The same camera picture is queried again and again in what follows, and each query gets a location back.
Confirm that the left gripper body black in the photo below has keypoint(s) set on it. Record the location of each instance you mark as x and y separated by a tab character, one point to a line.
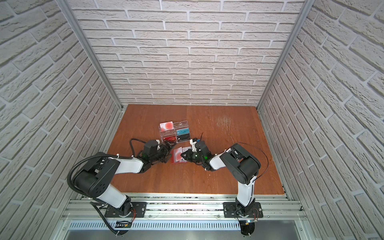
163	153

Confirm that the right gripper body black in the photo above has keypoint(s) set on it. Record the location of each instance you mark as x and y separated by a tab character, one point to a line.
195	157

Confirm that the red leather card holder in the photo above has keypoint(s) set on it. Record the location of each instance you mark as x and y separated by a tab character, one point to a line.
184	150

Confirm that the white pink circle card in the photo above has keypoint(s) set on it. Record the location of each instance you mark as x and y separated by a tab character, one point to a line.
167	126

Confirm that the clear acrylic card organizer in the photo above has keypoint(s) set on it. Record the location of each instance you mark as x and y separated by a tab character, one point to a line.
177	125

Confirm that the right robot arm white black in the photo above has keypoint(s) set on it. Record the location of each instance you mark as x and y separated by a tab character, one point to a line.
241	164

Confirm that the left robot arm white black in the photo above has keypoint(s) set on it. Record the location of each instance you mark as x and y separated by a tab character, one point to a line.
92	176

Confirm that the red card in organizer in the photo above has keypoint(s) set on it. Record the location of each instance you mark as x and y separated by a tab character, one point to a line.
170	138

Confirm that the black VIP card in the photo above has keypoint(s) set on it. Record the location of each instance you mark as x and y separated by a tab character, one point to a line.
183	138

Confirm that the teal VIP card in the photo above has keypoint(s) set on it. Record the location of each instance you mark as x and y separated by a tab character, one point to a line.
183	131

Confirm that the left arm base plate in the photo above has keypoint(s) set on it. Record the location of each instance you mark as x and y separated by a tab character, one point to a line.
127	210

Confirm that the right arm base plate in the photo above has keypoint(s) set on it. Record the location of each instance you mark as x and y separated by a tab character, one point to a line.
236	210

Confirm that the aluminium rail frame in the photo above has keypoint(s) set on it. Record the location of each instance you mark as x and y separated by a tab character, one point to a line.
204	212

